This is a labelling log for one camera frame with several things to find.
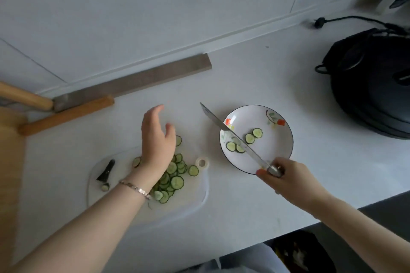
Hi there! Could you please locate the person's right hand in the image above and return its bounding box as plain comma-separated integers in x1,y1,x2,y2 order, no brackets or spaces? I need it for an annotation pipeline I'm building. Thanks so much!
256,157,325,215

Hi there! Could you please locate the person's left hand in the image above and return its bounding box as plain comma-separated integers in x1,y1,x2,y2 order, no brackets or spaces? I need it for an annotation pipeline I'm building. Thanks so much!
138,105,176,176

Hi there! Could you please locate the steel kitchen knife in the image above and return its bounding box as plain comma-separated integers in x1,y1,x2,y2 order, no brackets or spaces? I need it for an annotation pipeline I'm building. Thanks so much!
200,102,284,178

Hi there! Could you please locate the person's left forearm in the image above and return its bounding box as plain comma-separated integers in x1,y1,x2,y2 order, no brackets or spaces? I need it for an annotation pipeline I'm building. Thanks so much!
0,167,164,273

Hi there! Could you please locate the person's right forearm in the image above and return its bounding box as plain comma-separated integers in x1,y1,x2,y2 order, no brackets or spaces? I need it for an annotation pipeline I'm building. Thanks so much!
307,194,410,273

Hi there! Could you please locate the white floral print plate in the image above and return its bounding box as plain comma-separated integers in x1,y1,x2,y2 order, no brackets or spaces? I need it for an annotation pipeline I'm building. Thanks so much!
219,105,294,175

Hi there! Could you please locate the pile of cut cucumber rounds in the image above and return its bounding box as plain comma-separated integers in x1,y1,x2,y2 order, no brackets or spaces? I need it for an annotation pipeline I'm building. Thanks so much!
133,135,200,204

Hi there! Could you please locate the long grey bar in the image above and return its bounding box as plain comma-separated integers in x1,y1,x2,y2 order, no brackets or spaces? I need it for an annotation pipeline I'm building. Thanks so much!
52,53,213,113

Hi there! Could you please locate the clear plastic cutting board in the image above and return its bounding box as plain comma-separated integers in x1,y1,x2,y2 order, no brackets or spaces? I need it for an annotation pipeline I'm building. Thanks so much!
86,144,211,226

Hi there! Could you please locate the white clothing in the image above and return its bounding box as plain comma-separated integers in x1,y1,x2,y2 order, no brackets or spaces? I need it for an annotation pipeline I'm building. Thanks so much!
109,242,283,273

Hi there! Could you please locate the wooden stick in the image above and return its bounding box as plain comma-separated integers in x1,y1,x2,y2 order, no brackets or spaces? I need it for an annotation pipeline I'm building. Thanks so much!
17,96,115,137

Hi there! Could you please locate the black electric cooking pot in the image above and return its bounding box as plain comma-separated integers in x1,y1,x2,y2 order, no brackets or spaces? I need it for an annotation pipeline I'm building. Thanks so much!
315,28,410,140

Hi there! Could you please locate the wooden board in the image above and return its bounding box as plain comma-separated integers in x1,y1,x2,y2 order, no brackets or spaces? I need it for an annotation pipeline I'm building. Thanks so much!
0,106,29,270

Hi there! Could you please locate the silver bracelet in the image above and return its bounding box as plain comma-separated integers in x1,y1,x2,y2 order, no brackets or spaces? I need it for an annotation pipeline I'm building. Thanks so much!
119,180,152,200

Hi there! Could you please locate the round wooden handle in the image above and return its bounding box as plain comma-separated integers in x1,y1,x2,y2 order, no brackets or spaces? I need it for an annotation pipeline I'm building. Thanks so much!
0,81,54,112

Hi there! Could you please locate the black power cable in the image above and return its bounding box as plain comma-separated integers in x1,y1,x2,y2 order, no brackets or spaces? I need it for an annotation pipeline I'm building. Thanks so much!
313,16,410,36

